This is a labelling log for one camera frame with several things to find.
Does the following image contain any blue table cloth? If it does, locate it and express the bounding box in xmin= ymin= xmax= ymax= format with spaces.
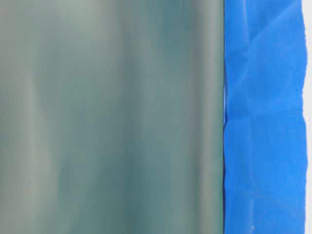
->
xmin=224 ymin=0 xmax=308 ymax=234

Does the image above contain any green backdrop curtain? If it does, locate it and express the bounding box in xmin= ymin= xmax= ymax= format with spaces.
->
xmin=0 ymin=0 xmax=223 ymax=234

